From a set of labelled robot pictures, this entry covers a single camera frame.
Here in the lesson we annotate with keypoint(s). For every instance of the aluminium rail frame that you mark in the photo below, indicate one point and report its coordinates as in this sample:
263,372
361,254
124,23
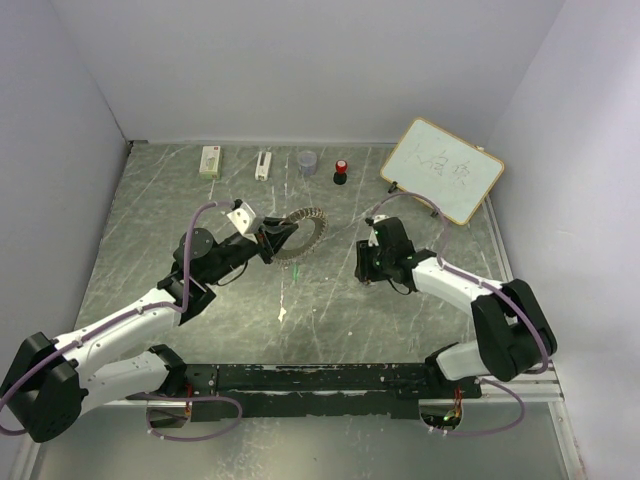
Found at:
324,317

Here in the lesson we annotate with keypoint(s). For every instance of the red black stamp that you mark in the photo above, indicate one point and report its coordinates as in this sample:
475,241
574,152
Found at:
340,174

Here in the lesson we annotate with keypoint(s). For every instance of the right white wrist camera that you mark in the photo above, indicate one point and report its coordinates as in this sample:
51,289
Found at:
372,222

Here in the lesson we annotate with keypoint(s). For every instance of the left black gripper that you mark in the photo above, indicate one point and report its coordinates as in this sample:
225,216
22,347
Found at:
270,243

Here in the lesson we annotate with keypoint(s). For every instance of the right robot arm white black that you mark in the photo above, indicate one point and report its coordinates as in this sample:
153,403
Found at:
512,334

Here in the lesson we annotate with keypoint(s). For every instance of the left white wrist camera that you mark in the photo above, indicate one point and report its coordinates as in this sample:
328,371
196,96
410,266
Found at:
244,219

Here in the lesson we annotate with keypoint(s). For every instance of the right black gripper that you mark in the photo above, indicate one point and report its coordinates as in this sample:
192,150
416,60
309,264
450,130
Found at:
364,270

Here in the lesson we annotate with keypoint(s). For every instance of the small whiteboard yellow frame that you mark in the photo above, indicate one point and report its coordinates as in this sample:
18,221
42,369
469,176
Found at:
453,174

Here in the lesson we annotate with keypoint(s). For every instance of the white stapler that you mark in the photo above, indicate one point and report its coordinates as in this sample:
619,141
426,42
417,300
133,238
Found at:
263,165

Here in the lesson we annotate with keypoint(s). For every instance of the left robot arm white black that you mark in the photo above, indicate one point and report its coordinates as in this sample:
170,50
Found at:
53,382

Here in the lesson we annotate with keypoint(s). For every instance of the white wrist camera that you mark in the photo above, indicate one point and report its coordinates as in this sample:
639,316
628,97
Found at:
244,219
372,222

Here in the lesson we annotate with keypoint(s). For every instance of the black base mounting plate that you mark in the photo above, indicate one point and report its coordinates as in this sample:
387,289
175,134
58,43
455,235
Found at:
288,391

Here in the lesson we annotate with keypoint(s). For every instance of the green white staples box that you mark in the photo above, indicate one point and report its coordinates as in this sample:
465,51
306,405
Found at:
210,162

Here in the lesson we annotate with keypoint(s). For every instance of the clear cup of paperclips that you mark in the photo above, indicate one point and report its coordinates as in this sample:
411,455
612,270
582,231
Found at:
307,162

